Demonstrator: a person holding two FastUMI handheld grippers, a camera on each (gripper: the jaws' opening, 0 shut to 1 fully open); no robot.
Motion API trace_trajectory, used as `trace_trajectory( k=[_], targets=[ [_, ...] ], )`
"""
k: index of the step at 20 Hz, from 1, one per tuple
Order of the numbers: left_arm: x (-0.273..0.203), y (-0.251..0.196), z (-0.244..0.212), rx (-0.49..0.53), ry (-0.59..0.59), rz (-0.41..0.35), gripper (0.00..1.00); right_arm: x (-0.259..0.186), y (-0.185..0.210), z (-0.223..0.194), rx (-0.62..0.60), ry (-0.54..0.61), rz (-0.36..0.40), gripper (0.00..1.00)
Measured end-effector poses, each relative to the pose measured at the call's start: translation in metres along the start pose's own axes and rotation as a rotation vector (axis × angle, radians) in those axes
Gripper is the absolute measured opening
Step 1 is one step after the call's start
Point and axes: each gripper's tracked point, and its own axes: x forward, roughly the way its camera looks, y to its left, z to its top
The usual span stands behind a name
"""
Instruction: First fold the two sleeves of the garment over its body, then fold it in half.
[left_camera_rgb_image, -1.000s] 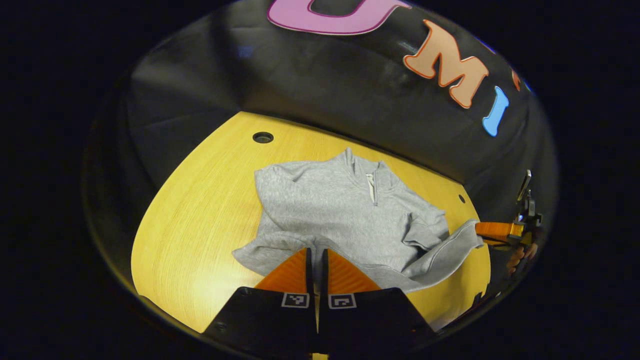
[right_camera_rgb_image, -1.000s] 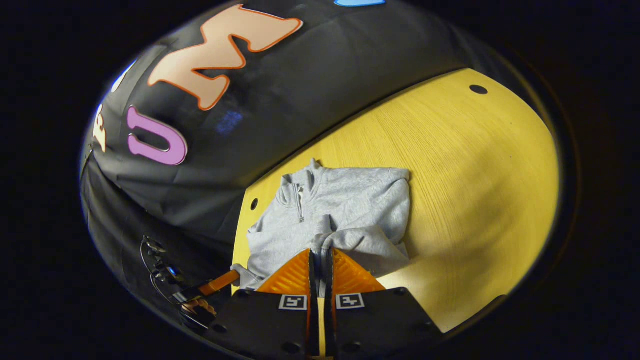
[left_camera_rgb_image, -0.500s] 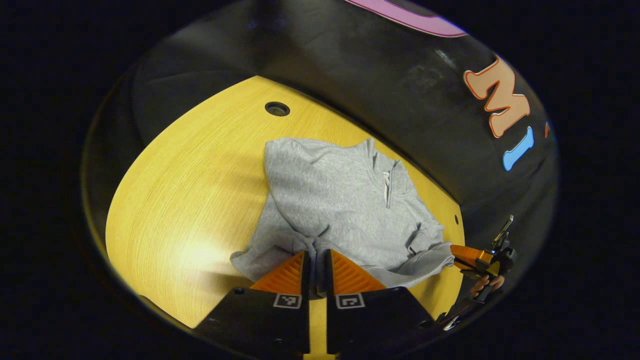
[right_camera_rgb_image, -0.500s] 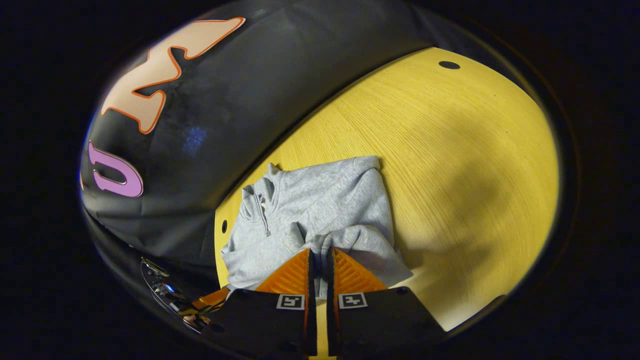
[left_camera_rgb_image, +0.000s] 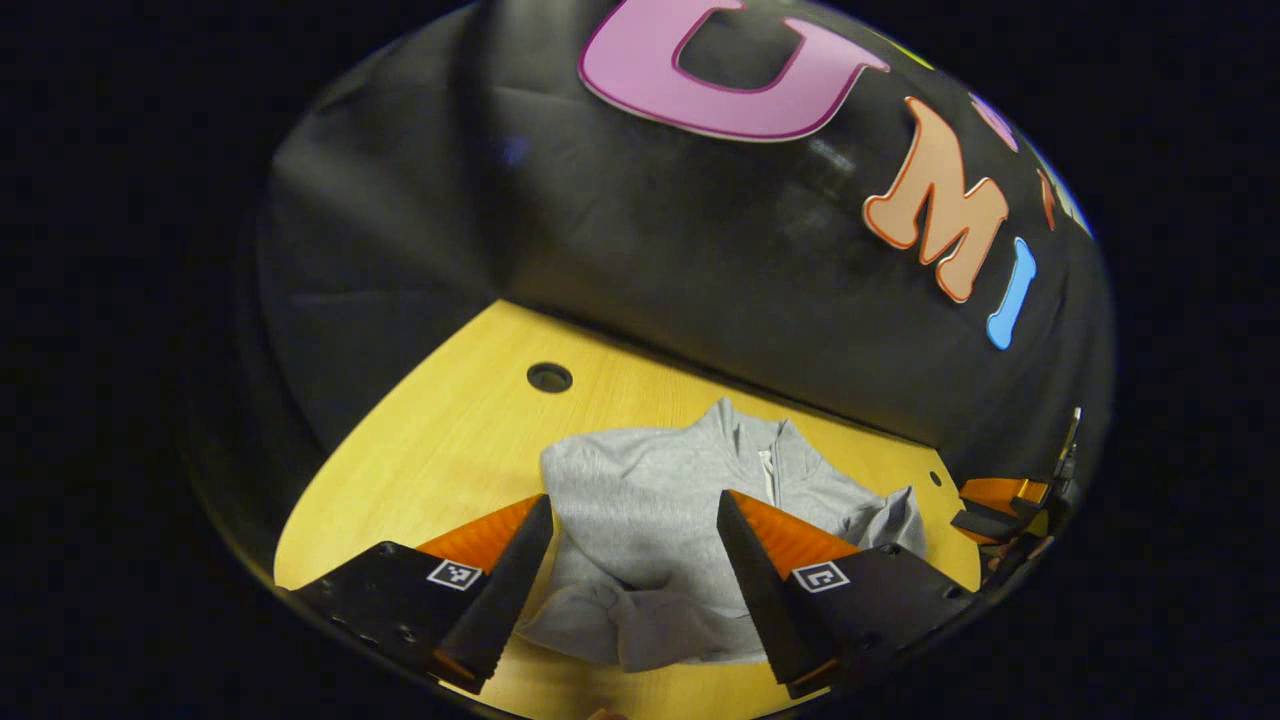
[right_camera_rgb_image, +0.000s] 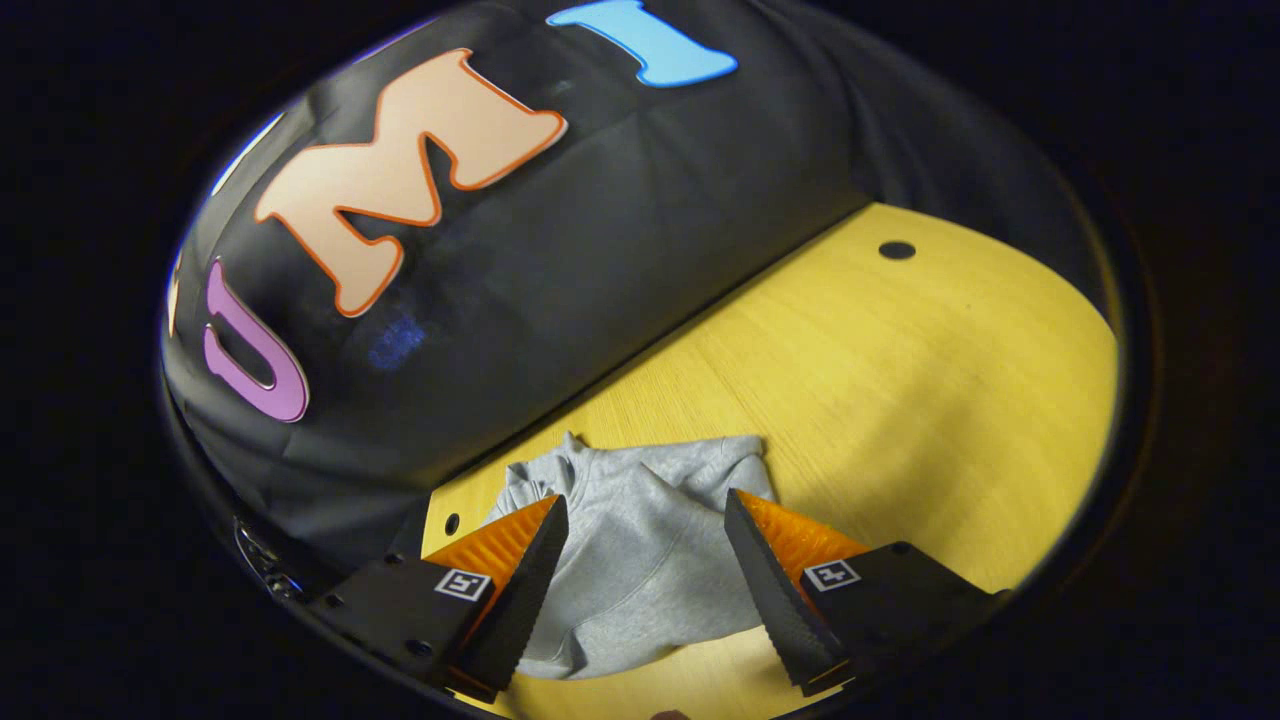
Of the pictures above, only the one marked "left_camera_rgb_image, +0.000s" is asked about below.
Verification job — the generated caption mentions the grey zip sweatshirt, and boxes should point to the grey zip sweatshirt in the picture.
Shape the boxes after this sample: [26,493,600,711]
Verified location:
[515,397,928,673]

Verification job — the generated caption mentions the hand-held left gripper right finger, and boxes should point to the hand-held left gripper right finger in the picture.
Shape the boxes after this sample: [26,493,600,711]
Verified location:
[716,489,976,701]

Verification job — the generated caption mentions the black backdrop cloth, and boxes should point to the black backdrop cloth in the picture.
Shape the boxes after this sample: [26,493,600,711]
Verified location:
[180,0,1116,561]

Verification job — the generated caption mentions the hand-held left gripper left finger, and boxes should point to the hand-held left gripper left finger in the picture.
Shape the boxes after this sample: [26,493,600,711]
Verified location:
[290,493,556,696]

